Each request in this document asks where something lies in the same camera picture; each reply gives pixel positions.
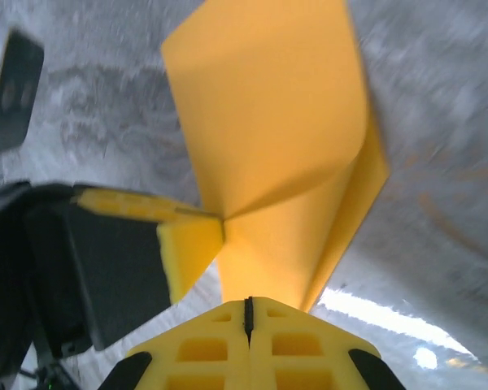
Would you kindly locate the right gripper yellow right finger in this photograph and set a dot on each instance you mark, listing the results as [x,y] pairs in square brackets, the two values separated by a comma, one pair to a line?
[301,349]

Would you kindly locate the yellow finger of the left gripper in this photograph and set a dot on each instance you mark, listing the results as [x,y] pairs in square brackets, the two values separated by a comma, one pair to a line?
[191,256]
[130,203]

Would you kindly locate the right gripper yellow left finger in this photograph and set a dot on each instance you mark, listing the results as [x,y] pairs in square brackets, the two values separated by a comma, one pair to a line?
[203,349]

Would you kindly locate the orange square paper sheet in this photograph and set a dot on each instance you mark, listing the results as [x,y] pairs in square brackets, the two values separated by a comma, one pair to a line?
[268,122]

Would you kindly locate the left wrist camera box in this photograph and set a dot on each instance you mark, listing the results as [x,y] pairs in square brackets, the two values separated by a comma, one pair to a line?
[12,93]

